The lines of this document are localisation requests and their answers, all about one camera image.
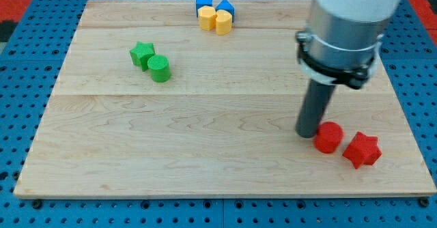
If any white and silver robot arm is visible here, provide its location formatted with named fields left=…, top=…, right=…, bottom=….
left=296, top=0, right=401, bottom=89

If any green star block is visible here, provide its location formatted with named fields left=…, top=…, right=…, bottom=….
left=129, top=42, right=156, bottom=72

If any red star block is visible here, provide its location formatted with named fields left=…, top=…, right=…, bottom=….
left=342, top=132, right=382, bottom=169

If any green cylinder block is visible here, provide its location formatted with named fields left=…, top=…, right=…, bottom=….
left=147, top=55, right=171, bottom=83

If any light wooden board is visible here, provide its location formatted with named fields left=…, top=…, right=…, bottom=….
left=14, top=0, right=436, bottom=199

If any yellow half-round block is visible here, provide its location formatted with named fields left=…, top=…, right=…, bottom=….
left=216, top=10, right=233, bottom=35

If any yellow hexagon block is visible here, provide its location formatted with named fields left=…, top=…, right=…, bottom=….
left=197, top=5, right=216, bottom=31

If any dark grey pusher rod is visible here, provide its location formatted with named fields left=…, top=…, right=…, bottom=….
left=295, top=80, right=336, bottom=138

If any blue triangle block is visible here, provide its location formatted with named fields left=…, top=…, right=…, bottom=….
left=216, top=0, right=235, bottom=22

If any blue cube block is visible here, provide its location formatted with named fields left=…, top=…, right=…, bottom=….
left=195, top=0, right=213, bottom=16

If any red cylinder block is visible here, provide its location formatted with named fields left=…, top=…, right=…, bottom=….
left=313, top=122, right=344, bottom=154

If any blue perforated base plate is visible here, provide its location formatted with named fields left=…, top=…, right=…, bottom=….
left=1, top=0, right=436, bottom=227

